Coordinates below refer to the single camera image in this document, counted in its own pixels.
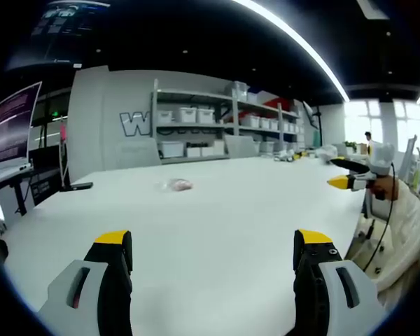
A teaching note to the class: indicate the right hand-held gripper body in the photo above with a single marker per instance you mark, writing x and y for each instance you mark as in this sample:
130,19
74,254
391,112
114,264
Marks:
382,157

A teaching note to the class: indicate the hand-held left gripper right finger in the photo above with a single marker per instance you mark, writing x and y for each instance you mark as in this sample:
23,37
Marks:
330,297

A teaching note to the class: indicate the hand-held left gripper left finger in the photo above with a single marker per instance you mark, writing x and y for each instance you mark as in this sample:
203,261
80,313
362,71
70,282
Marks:
91,290

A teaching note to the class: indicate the clear resealable bag pink contents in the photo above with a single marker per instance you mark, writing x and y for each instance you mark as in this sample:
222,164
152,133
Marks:
178,185

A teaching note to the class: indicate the crumpled white plastic bag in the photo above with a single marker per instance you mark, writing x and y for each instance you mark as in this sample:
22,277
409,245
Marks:
326,153

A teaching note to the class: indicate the person's right hand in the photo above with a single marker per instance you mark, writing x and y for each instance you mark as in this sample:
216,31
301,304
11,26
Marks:
385,189

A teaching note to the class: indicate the green potted plant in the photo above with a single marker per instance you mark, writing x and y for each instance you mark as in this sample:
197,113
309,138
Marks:
350,144

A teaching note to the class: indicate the person's white coat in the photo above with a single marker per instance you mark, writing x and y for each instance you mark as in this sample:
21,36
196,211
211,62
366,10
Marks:
365,245

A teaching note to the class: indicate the flat black device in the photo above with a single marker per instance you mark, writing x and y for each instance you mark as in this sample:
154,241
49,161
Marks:
78,186

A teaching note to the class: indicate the grey office chair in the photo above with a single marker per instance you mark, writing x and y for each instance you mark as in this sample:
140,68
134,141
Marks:
137,153
241,146

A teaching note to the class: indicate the grey metal shelving unit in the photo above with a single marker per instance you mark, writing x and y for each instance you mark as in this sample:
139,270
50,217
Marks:
231,133

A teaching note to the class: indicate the long ceiling light strip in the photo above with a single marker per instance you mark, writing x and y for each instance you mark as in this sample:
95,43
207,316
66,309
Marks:
301,45

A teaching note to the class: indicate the standing desk with black legs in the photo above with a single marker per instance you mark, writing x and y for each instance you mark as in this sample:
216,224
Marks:
10,182

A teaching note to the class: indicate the pink hanging item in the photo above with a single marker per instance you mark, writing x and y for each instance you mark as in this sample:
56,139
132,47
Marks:
62,133

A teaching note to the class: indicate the rows of white storage bins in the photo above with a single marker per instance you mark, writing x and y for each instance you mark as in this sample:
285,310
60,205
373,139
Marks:
196,115

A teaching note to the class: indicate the computer monitor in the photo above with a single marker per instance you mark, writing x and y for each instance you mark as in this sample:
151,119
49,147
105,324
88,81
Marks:
10,126

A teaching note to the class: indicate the ceiling-hung display screen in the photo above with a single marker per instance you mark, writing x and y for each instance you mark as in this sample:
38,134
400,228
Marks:
68,26

